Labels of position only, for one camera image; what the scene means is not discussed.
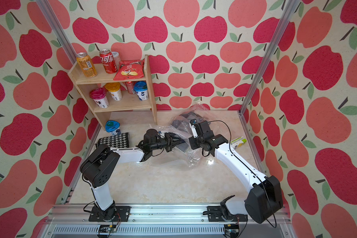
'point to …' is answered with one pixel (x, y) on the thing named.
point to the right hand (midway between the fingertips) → (195, 141)
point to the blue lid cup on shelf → (141, 88)
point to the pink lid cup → (98, 94)
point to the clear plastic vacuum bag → (192, 157)
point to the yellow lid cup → (114, 90)
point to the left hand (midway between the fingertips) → (183, 142)
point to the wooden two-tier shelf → (128, 101)
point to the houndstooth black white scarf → (119, 141)
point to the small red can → (130, 86)
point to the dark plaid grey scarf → (182, 122)
